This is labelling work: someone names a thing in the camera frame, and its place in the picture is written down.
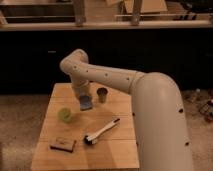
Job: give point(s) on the green plastic cup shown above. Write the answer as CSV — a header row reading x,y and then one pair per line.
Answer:
x,y
64,115

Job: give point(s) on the dark metal cup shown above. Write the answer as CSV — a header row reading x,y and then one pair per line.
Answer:
x,y
102,94

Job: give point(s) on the white handled dish brush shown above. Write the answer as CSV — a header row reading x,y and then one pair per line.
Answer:
x,y
92,138

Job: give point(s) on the brown sponge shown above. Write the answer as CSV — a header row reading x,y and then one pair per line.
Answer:
x,y
62,144

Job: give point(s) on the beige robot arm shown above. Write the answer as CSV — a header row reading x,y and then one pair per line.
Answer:
x,y
159,117

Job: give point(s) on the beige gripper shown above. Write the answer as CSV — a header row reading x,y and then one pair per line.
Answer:
x,y
83,92

